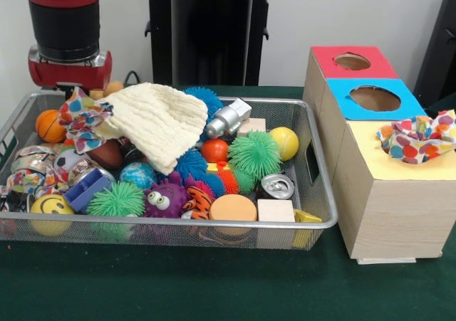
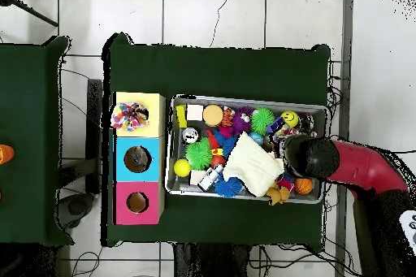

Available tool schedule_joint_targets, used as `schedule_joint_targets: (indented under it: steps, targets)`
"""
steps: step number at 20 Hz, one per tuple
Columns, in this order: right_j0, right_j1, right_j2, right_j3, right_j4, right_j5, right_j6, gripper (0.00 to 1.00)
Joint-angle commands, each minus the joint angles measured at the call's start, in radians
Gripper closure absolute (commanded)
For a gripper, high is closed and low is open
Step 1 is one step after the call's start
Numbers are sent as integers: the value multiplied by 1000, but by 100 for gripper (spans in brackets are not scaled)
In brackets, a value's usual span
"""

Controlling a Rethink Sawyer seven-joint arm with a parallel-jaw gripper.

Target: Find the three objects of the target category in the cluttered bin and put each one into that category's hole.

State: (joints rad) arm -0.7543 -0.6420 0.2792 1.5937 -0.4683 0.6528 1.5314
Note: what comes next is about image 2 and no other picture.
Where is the clear mesh bin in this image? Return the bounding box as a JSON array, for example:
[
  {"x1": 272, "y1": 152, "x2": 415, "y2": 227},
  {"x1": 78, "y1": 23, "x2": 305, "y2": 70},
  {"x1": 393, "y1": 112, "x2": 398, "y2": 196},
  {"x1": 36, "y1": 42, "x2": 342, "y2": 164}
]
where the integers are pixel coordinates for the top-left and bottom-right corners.
[{"x1": 166, "y1": 97, "x2": 328, "y2": 206}]

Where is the plain yellow ball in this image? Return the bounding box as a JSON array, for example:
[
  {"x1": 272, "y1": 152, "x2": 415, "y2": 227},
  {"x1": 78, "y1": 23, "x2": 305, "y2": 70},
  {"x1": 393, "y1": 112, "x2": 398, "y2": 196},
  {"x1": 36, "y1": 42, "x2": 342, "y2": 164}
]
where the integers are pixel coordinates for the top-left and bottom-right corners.
[{"x1": 173, "y1": 158, "x2": 193, "y2": 178}]

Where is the yellow smiley ball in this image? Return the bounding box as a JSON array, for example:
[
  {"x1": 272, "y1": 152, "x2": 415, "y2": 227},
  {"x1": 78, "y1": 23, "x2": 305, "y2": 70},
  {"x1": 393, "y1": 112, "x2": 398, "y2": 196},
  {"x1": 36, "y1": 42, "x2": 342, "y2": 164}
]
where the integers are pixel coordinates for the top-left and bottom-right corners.
[{"x1": 281, "y1": 110, "x2": 301, "y2": 129}]

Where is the wooden box with three holes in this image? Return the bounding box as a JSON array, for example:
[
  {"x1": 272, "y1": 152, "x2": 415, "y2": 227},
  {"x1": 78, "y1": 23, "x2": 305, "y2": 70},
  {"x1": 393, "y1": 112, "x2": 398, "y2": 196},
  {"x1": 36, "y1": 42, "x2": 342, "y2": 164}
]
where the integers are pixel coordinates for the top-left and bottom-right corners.
[{"x1": 112, "y1": 91, "x2": 167, "y2": 226}]

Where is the green spiky ball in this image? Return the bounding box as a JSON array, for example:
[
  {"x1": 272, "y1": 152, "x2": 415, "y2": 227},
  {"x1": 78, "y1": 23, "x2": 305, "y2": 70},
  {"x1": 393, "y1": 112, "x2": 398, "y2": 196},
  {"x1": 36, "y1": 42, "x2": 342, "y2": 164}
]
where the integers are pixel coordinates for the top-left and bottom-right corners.
[
  {"x1": 250, "y1": 107, "x2": 276, "y2": 135},
  {"x1": 184, "y1": 138, "x2": 215, "y2": 171}
]

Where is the green cloth side table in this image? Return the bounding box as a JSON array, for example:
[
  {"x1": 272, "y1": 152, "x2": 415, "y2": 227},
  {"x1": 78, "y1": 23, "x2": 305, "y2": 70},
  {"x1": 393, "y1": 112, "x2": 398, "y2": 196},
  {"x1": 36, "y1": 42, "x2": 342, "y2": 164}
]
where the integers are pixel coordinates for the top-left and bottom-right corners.
[{"x1": 0, "y1": 36, "x2": 72, "y2": 245}]

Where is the small orange basketball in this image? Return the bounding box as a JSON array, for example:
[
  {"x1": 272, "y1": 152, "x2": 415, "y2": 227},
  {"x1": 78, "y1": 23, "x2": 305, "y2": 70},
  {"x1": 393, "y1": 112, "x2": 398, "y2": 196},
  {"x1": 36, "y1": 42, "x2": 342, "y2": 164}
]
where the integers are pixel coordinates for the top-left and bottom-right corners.
[{"x1": 295, "y1": 179, "x2": 314, "y2": 197}]

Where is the small orange object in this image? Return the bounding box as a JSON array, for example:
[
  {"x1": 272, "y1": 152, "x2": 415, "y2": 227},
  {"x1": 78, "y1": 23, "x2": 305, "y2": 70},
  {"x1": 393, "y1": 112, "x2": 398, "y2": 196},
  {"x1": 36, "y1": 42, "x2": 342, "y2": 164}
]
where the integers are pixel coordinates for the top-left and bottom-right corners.
[{"x1": 0, "y1": 145, "x2": 15, "y2": 166}]

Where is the brown plush toy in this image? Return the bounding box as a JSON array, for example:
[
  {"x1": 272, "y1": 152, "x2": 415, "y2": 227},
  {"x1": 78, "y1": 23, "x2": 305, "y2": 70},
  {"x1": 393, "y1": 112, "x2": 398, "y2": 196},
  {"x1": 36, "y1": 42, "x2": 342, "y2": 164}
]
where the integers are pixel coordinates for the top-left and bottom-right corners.
[{"x1": 265, "y1": 184, "x2": 293, "y2": 206}]

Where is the blue fuzzy toy with eyes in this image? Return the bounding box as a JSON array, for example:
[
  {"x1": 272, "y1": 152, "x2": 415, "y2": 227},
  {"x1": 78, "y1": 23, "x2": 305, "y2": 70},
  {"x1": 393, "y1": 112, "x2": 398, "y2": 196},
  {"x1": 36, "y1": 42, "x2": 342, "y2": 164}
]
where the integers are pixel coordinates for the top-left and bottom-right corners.
[{"x1": 213, "y1": 175, "x2": 244, "y2": 200}]

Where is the purple spiky ball with eyes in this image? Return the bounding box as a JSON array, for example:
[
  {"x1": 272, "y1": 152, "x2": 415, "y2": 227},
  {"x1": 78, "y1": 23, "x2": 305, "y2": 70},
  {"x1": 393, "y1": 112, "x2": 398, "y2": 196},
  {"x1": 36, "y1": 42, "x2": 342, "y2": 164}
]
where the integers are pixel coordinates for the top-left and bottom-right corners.
[{"x1": 232, "y1": 107, "x2": 254, "y2": 136}]

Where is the polka dot cloth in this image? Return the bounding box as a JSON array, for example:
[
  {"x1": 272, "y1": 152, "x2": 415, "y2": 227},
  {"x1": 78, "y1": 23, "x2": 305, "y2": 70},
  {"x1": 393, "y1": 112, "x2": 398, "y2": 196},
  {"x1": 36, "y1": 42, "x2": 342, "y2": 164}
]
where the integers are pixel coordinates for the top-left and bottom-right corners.
[{"x1": 110, "y1": 101, "x2": 151, "y2": 133}]

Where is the cream knitted cloth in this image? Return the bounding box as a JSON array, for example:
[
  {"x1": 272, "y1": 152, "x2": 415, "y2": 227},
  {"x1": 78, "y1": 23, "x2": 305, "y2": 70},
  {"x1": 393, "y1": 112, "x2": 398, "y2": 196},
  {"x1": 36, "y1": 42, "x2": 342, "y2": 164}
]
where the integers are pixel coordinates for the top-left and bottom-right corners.
[{"x1": 222, "y1": 132, "x2": 285, "y2": 198}]

